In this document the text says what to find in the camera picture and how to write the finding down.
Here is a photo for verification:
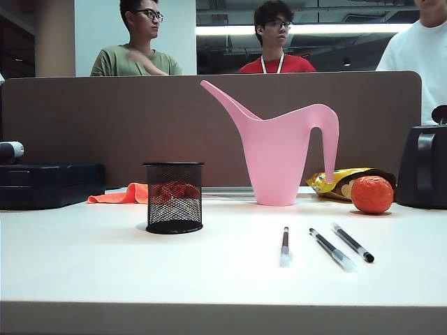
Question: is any black mesh pen basket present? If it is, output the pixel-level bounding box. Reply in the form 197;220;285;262
142;161;205;235

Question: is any brown desk partition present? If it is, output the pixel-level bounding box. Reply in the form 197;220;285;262
1;70;423;189

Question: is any black pen with black end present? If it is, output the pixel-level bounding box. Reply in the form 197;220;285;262
330;222;375;264

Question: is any beige round column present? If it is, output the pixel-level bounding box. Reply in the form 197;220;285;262
34;0;76;77

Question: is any black kettle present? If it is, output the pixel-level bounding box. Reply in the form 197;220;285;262
396;104;447;210

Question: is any black plastic case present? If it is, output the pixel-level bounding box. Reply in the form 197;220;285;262
0;163;106;210

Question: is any orange cloth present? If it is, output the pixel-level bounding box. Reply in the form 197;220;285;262
87;181;149;204

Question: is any pink plastic watering can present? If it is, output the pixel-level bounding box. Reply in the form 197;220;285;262
200;79;340;207

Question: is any black pen with clear cap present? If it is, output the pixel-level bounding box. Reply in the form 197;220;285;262
309;228;358;272

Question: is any yellow snack bag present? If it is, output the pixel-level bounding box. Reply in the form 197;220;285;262
306;167;398;203

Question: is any person in green shirt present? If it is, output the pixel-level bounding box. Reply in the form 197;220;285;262
89;0;183;77

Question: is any person in red shirt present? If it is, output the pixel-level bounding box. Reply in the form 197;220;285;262
238;0;317;74

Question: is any short pen with clear cap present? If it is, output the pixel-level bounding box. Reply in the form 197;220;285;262
279;226;293;268

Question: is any person in white shirt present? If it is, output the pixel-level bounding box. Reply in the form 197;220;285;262
375;0;447;126

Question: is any orange round fruit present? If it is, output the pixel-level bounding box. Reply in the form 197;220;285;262
351;175;395;214

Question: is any white and black tool handle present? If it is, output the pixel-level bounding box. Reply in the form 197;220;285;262
0;140;25;164

